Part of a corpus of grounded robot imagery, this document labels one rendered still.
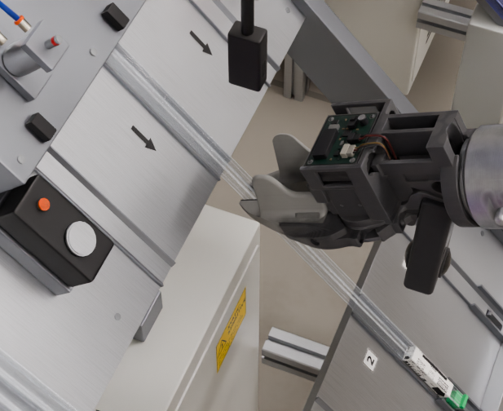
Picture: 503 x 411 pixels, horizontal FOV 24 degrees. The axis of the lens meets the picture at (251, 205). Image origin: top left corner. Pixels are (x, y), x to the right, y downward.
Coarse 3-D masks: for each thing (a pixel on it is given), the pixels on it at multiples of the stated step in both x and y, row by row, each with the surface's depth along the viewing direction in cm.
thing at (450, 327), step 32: (416, 224) 112; (384, 256) 108; (480, 256) 118; (384, 288) 108; (448, 288) 114; (480, 288) 117; (352, 320) 104; (416, 320) 110; (448, 320) 113; (480, 320) 116; (352, 352) 103; (384, 352) 106; (448, 352) 112; (480, 352) 116; (320, 384) 100; (352, 384) 102; (384, 384) 105; (416, 384) 108; (480, 384) 115
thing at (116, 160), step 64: (192, 0) 98; (192, 64) 97; (64, 128) 87; (128, 128) 91; (64, 192) 86; (128, 192) 90; (192, 192) 94; (0, 256) 81; (128, 256) 88; (0, 320) 80; (64, 320) 84; (128, 320) 88; (64, 384) 83
